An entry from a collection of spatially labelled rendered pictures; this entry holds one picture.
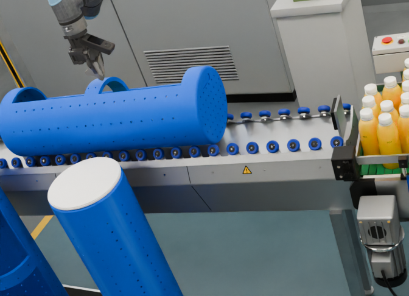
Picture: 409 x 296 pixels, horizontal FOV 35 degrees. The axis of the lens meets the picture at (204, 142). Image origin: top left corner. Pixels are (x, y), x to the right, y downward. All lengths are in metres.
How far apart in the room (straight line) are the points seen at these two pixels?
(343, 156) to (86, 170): 0.92
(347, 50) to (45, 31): 2.61
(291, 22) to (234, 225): 1.16
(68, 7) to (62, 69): 2.72
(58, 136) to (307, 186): 0.96
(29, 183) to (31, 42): 2.34
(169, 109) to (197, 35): 1.98
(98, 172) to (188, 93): 0.43
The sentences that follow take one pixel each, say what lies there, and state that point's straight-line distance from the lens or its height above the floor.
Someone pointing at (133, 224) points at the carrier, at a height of 0.85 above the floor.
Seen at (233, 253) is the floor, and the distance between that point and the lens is 3.33.
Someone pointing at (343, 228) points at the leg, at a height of 0.55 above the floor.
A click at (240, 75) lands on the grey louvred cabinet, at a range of 4.26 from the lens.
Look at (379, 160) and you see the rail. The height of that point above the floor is 0.96.
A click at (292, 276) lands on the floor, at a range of 3.13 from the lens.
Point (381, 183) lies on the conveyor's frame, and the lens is 2.14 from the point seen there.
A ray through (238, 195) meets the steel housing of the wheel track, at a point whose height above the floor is 0.75.
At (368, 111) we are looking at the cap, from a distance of 2.10.
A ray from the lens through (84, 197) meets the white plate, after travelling 2.27.
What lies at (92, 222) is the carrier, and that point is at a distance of 2.28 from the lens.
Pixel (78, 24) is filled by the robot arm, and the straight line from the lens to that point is 2.34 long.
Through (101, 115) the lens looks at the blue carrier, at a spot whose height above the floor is 1.17.
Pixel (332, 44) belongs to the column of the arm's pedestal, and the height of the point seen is 0.90.
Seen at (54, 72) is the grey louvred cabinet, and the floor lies 0.34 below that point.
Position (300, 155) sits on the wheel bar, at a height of 0.93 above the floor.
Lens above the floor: 2.28
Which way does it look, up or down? 33 degrees down
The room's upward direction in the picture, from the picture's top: 21 degrees counter-clockwise
